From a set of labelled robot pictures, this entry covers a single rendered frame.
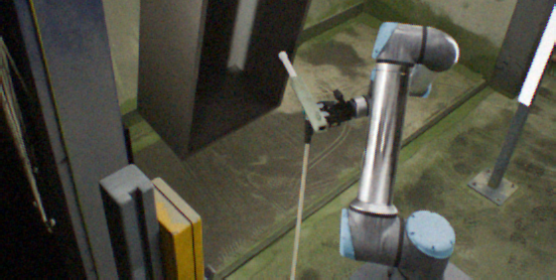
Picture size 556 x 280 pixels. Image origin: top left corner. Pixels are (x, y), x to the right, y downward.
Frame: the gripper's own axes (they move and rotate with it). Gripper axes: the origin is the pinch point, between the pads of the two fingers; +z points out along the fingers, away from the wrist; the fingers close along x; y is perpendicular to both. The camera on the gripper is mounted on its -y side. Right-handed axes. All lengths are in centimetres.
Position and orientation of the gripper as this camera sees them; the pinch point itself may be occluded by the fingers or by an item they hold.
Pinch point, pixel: (308, 113)
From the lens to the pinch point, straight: 231.2
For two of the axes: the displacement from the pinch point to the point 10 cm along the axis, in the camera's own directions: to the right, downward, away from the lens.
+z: -9.4, 1.7, -2.9
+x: -3.3, -6.5, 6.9
